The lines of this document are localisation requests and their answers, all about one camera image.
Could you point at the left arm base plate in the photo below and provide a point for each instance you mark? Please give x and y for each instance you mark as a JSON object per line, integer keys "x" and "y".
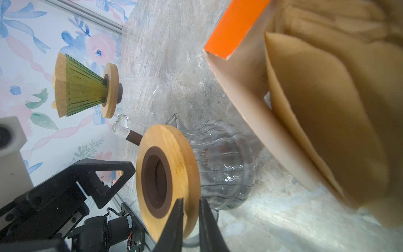
{"x": 139, "y": 239}

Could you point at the green glass dripper cone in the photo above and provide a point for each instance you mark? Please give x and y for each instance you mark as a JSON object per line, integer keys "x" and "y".
{"x": 85, "y": 89}

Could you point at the clear glass server wooden handle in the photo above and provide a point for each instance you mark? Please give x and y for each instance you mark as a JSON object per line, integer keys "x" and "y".
{"x": 143, "y": 102}

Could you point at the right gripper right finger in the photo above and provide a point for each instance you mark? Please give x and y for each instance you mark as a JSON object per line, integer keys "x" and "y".
{"x": 210, "y": 237}

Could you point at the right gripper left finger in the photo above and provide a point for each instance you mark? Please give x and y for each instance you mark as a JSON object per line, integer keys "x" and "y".
{"x": 171, "y": 239}

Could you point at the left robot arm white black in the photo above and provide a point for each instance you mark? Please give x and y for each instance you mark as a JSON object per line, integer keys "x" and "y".
{"x": 92, "y": 234}

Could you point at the grey glass carafe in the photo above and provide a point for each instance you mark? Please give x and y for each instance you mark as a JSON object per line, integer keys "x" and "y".
{"x": 227, "y": 160}

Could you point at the orange coffee filter pack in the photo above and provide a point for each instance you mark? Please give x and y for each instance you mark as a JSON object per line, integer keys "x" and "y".
{"x": 321, "y": 85}

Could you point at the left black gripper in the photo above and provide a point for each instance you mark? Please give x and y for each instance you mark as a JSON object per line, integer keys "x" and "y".
{"x": 55, "y": 207}

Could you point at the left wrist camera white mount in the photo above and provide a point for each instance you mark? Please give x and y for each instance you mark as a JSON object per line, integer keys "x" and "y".
{"x": 15, "y": 179}

